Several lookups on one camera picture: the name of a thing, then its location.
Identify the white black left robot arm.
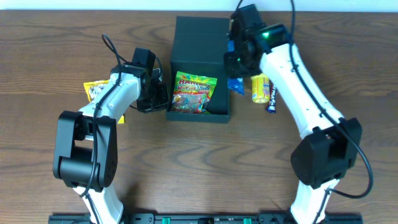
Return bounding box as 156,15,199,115
49,48,168,223

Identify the blue Oreo cookie pack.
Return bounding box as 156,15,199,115
228,40,244,95

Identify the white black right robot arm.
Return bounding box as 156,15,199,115
224,4,363,223

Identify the green Haribo worms bag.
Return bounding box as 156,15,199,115
170,71,218,114

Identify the blue Dairy Milk bar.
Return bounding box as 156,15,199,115
266,83,277,114

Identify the yellow Mentos bottle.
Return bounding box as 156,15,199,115
251,73,270,104

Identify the dark green gift box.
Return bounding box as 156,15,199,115
165,16,230,123

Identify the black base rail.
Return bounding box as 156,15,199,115
48,212,364,224

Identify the yellow Hacks candy bag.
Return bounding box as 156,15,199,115
80,80,114,116

